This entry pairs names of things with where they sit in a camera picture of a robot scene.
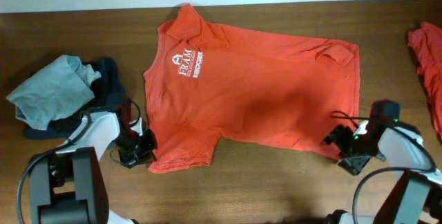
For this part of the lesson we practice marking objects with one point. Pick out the dark navy folded garment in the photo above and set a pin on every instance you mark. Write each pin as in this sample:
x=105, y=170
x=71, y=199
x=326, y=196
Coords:
x=107, y=84

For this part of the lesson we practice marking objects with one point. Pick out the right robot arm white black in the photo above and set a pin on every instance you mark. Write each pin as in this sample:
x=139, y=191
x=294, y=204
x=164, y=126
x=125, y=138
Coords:
x=418, y=180

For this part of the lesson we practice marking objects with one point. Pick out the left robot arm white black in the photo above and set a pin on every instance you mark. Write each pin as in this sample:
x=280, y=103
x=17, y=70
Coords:
x=66, y=183

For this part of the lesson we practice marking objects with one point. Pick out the red garment pile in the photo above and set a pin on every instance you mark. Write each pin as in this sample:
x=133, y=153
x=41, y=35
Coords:
x=426, y=44

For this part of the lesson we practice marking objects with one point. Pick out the grey folded shirt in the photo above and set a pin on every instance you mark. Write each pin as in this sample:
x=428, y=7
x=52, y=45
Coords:
x=55, y=92

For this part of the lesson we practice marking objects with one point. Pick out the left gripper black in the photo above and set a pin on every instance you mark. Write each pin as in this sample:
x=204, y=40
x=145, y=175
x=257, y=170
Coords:
x=146, y=156

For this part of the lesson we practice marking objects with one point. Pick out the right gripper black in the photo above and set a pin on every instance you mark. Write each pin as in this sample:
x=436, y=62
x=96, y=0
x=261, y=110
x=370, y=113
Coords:
x=338, y=135

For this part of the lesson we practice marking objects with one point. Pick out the red t-shirt with logo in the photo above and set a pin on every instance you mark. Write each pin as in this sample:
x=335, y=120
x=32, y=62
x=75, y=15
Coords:
x=210, y=81

